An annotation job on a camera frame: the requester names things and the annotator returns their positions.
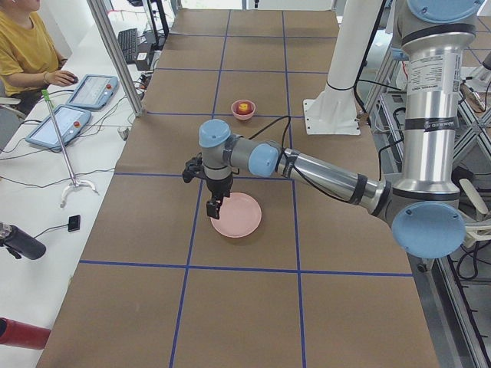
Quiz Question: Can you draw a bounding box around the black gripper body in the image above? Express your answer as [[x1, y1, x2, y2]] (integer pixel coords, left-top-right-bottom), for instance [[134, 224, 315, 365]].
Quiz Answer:
[[182, 153, 233, 202]]

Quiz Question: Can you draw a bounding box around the pink bowl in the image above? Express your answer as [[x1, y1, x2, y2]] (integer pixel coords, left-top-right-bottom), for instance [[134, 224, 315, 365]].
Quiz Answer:
[[231, 99, 256, 121]]

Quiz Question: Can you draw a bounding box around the red apple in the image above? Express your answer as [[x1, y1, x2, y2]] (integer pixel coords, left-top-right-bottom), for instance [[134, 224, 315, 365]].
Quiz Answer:
[[236, 101, 253, 115]]

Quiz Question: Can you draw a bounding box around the pink plate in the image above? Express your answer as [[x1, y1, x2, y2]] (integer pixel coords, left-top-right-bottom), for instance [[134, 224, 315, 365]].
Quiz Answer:
[[210, 192, 262, 238]]

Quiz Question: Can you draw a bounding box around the small black square device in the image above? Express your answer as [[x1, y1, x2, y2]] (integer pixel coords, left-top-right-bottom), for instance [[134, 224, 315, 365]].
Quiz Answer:
[[68, 215, 81, 232]]

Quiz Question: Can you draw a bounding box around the upper blue teach pendant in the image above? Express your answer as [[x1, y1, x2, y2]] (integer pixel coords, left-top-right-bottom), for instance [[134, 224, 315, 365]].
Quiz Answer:
[[67, 74, 119, 110]]

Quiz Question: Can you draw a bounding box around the blue teach pendant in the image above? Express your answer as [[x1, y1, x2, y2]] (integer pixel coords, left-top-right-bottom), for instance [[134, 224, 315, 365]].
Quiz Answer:
[[67, 74, 119, 110], [25, 104, 91, 152]]

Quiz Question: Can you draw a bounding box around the lower blue teach pendant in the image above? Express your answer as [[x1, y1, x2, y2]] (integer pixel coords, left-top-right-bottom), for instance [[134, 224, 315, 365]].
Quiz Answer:
[[25, 104, 91, 152]]

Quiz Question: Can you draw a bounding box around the black keyboard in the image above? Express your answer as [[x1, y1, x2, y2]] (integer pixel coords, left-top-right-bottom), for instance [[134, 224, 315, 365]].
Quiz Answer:
[[117, 28, 138, 64]]

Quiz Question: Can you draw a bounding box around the black water bottle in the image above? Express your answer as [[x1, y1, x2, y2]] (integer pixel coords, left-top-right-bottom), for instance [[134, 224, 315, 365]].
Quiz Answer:
[[1, 222, 46, 260]]

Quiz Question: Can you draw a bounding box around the metal reacher grabber stick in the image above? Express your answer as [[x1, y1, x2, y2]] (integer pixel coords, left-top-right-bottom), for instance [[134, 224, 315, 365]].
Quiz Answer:
[[41, 89, 99, 208]]

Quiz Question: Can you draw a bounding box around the person in yellow shirt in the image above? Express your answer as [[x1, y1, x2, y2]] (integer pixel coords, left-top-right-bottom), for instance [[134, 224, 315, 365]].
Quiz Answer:
[[1, 0, 77, 114]]

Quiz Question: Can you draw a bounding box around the red water bottle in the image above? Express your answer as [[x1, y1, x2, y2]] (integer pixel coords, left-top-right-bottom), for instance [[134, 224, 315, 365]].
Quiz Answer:
[[0, 317, 51, 350]]

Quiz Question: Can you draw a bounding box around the black camera cable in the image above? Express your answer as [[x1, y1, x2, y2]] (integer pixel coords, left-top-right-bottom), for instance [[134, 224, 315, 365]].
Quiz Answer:
[[245, 114, 358, 202]]

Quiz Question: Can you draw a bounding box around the white pedestal base plate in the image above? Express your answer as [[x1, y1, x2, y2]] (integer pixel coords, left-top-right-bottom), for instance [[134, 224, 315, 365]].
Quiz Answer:
[[302, 86, 361, 136]]

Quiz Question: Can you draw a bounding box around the aluminium frame post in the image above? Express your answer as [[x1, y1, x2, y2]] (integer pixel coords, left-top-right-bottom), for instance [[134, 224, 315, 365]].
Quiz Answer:
[[87, 0, 143, 117]]

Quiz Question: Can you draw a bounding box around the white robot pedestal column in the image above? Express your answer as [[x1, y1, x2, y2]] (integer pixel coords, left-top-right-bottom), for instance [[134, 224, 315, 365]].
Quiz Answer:
[[326, 0, 384, 92]]

